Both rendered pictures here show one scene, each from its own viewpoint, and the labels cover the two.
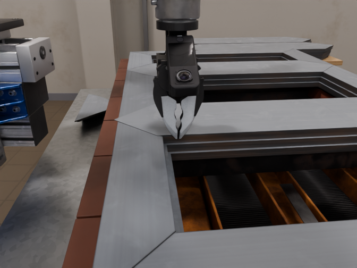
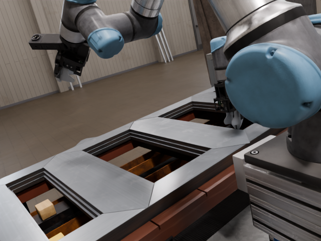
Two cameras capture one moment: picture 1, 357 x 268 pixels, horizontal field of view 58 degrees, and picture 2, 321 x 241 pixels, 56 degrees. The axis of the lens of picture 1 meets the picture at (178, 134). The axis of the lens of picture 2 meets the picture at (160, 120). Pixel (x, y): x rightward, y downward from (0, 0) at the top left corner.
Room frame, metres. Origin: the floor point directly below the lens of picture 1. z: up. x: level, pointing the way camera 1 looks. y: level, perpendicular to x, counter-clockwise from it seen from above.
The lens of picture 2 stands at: (1.33, 0.84, 1.30)
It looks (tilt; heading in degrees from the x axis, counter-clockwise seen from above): 17 degrees down; 242
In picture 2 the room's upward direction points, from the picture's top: 13 degrees counter-clockwise
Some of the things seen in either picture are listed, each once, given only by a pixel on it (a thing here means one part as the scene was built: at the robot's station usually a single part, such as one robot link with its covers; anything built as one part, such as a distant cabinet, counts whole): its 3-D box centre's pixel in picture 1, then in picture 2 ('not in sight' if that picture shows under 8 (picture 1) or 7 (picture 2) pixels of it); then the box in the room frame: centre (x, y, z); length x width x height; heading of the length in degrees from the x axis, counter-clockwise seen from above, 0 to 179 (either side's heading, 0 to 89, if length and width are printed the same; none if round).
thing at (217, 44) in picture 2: not in sight; (222, 52); (0.57, 0.00, 1.17); 0.09 x 0.08 x 0.11; 124
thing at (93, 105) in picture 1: (101, 105); not in sight; (1.17, 0.30, 0.70); 0.39 x 0.12 x 0.04; 6
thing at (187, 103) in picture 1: (185, 112); (229, 120); (0.57, -0.01, 0.90); 0.06 x 0.03 x 0.09; 6
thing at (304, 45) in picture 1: (251, 48); not in sight; (1.71, -0.38, 0.82); 0.80 x 0.40 x 0.06; 96
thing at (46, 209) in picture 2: not in sight; (45, 209); (1.29, -0.22, 0.79); 0.06 x 0.05 x 0.04; 96
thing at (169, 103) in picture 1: (169, 112); (235, 121); (0.57, 0.02, 0.90); 0.06 x 0.03 x 0.09; 6
